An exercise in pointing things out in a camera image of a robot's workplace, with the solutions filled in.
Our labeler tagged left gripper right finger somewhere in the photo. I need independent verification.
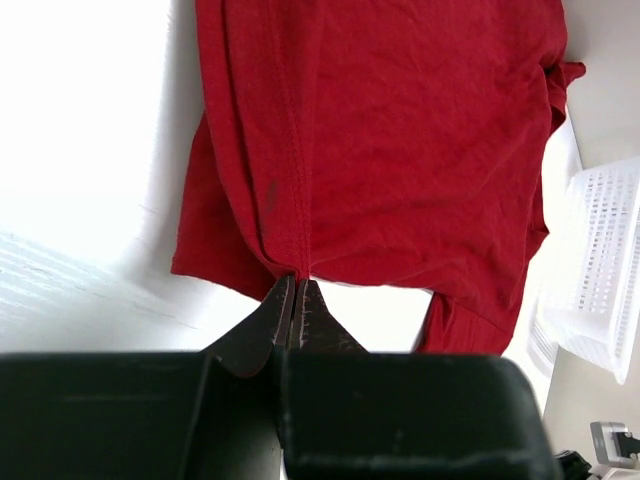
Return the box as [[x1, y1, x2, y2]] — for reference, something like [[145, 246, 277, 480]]
[[282, 281, 561, 479]]

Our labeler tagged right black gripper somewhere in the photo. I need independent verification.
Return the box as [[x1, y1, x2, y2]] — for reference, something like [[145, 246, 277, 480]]
[[555, 450, 592, 480]]

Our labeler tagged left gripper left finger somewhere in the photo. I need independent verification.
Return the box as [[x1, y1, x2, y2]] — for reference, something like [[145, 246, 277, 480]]
[[1, 277, 296, 479]]

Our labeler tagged red t shirt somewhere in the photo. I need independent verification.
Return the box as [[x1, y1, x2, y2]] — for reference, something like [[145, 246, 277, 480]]
[[171, 1, 585, 355]]

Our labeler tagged white plastic basket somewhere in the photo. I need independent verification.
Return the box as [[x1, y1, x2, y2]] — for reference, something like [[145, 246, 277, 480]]
[[528, 158, 639, 384]]

